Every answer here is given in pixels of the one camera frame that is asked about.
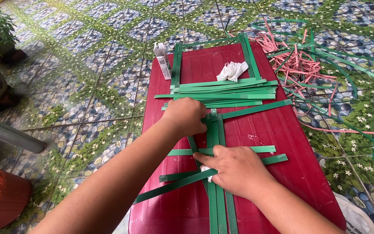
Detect green woven cross strip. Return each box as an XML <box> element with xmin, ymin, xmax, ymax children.
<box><xmin>167</xmin><ymin>145</ymin><xmax>277</xmax><ymax>157</ymax></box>
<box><xmin>133</xmin><ymin>168</ymin><xmax>219</xmax><ymax>205</ymax></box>
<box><xmin>159</xmin><ymin>153</ymin><xmax>289</xmax><ymax>183</ymax></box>

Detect orange plant pot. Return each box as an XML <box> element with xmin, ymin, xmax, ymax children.
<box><xmin>0</xmin><ymin>159</ymin><xmax>34</xmax><ymax>231</ymax></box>

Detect red plastic table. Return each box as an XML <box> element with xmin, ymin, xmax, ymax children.
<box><xmin>129</xmin><ymin>41</ymin><xmax>347</xmax><ymax>234</ymax></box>

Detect crumpled white tissue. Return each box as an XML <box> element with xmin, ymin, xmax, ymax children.
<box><xmin>216</xmin><ymin>61</ymin><xmax>249</xmax><ymax>83</ymax></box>

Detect heap of loose green straps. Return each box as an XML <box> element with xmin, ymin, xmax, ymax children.
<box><xmin>224</xmin><ymin>18</ymin><xmax>374</xmax><ymax>160</ymax></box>

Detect dark green textured strip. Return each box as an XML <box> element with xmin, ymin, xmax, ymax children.
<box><xmin>186</xmin><ymin>135</ymin><xmax>239</xmax><ymax>234</ymax></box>

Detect long green plastic strip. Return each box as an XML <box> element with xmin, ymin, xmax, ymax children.
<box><xmin>221</xmin><ymin>99</ymin><xmax>293</xmax><ymax>120</ymax></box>

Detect person's right hand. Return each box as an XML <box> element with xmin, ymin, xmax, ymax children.
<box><xmin>193</xmin><ymin>145</ymin><xmax>274</xmax><ymax>201</ymax></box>

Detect stack of green strap pieces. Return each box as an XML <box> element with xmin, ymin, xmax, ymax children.
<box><xmin>154</xmin><ymin>78</ymin><xmax>279</xmax><ymax>110</ymax></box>

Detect white plastic bag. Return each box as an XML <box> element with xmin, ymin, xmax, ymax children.
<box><xmin>332</xmin><ymin>192</ymin><xmax>374</xmax><ymax>234</ymax></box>

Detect small white glue carton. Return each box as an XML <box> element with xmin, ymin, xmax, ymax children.
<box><xmin>153</xmin><ymin>42</ymin><xmax>173</xmax><ymax>80</ymax></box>

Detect person's left hand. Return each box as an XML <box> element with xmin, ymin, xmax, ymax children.
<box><xmin>163</xmin><ymin>97</ymin><xmax>208</xmax><ymax>139</ymax></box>

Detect grey metal pipe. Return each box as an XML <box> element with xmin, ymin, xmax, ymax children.
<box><xmin>0</xmin><ymin>112</ymin><xmax>47</xmax><ymax>154</ymax></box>

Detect heap of pink strips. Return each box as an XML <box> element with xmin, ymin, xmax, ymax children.
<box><xmin>229</xmin><ymin>19</ymin><xmax>374</xmax><ymax>137</ymax></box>

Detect small white tissue wad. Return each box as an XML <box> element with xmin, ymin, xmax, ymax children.
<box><xmin>200</xmin><ymin>165</ymin><xmax>214</xmax><ymax>183</ymax></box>

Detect green plastic strap strip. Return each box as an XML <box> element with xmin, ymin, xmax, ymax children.
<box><xmin>238</xmin><ymin>33</ymin><xmax>255</xmax><ymax>79</ymax></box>
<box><xmin>170</xmin><ymin>43</ymin><xmax>179</xmax><ymax>90</ymax></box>
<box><xmin>175</xmin><ymin>42</ymin><xmax>184</xmax><ymax>88</ymax></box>
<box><xmin>244</xmin><ymin>32</ymin><xmax>262</xmax><ymax>80</ymax></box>

